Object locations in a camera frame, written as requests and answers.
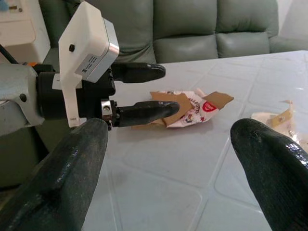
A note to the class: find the white plastic cabinet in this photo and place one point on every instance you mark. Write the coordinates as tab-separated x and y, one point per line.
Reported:
19	31

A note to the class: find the crumpled torn wrapper scrap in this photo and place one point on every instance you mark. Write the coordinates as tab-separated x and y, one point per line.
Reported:
281	118

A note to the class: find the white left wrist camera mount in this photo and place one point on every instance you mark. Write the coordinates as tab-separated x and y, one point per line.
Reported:
81	36

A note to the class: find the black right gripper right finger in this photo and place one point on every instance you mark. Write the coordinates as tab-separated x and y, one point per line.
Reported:
276	183

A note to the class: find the printed torn cardboard wrapper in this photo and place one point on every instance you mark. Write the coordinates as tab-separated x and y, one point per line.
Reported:
199	108

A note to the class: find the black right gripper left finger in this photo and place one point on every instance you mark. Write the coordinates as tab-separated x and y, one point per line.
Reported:
62	173

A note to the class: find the green leather sofa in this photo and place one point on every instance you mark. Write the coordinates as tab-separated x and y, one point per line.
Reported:
183	24

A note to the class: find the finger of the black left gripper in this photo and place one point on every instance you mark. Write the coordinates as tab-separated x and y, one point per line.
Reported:
149	111
142	72

